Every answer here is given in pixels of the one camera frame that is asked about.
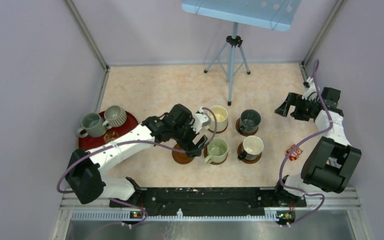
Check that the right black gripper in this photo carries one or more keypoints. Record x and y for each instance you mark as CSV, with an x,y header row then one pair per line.
x,y
294,99

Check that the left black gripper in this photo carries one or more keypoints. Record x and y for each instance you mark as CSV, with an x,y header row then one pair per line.
x,y
190,148

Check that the dark wooden coaster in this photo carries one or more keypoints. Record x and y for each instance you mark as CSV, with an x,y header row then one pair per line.
x,y
245,134
212,159
219,131
245,157
179,156

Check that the light green mug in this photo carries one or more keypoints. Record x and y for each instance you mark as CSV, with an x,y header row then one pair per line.
x,y
216,152

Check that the dark grey cup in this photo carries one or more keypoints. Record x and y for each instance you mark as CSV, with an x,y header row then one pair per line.
x,y
249,120

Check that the cream mug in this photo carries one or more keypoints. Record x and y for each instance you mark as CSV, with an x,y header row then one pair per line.
x,y
221,115

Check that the white cup dark inside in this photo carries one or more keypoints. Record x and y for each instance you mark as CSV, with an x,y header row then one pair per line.
x,y
253,145

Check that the grey ribbed cup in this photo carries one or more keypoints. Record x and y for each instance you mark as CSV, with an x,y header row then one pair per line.
x,y
115,117

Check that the grey green mug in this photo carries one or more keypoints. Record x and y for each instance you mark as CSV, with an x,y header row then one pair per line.
x,y
93,125

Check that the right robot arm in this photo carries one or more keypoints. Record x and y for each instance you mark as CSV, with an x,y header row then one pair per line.
x,y
332,162

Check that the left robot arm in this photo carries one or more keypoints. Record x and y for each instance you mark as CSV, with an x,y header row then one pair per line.
x,y
85,173

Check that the red owl figurine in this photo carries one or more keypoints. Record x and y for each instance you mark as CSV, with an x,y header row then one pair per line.
x,y
295,154

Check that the red round tray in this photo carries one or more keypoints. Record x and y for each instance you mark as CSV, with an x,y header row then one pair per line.
x,y
112,134

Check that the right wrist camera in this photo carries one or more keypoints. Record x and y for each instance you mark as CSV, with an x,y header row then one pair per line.
x,y
311,93

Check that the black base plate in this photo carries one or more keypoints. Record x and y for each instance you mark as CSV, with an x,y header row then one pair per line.
x,y
211,201

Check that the aluminium frame rail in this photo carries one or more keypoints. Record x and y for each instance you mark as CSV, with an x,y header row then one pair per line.
x,y
327,216

